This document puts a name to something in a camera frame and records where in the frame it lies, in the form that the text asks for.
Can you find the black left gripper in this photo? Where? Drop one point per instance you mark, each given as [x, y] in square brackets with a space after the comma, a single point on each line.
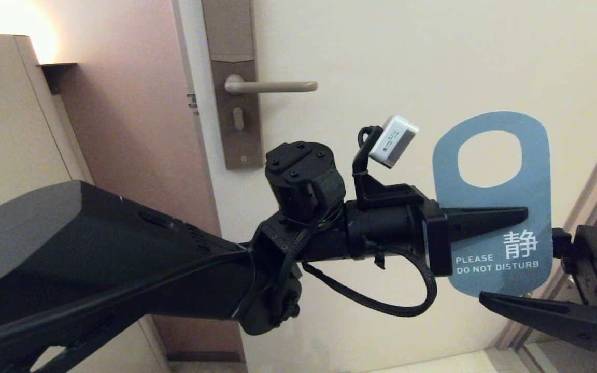
[381, 228]

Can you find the white and blue door hanger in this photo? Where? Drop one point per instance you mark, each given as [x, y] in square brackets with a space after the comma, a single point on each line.
[490, 207]

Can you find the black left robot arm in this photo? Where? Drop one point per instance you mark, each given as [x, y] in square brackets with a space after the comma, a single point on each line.
[96, 269]

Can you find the white room door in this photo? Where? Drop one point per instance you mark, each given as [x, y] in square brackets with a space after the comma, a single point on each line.
[355, 336]

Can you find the brown door lock plate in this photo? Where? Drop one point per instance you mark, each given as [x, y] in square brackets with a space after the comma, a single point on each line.
[231, 31]

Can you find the black left camera bracket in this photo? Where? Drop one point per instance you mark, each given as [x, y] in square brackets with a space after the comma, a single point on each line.
[376, 191]

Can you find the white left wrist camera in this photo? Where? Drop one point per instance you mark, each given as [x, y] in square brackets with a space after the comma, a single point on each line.
[393, 141]

